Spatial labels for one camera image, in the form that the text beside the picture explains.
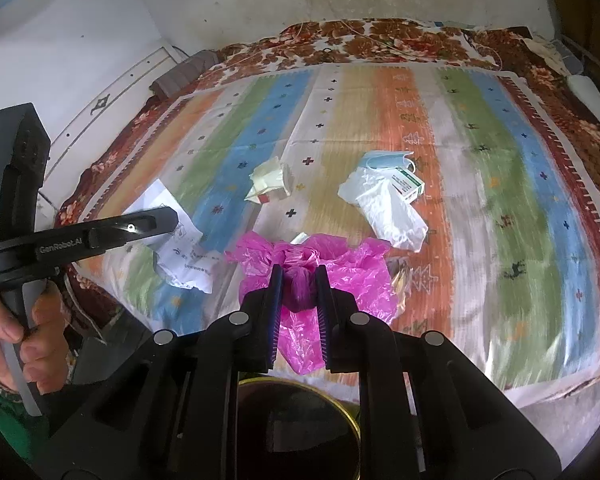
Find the pink plastic bag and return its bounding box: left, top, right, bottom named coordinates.
left=226, top=232, right=398, bottom=375

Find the clear white plastic bag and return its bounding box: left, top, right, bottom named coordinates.
left=338, top=167, right=428, bottom=252

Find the white printed paper sheet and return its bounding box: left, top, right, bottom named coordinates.
left=124, top=179, right=223, bottom=295

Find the pale yellow paper packet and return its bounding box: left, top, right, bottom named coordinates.
left=245, top=156, right=294, bottom=205

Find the green white medicine box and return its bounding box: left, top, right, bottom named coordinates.
left=388, top=168, right=425, bottom=204

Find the blue face mask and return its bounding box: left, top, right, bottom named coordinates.
left=358, top=151, right=416, bottom=171

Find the small tan snack wrapper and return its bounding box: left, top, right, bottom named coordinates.
left=388, top=257, right=412, bottom=309

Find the dark round gold-rimmed trash bin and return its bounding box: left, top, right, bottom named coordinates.
left=236, top=377, right=361, bottom=479

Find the person's left hand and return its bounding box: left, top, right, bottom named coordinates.
left=0, top=283, right=69, bottom=394

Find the striped colourful bed sheet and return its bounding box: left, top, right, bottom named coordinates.
left=78, top=64, right=600, bottom=402

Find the brown floral blanket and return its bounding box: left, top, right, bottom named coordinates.
left=55, top=18, right=600, bottom=226

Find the white rolled pillow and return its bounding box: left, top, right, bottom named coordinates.
left=567, top=75, right=600, bottom=122

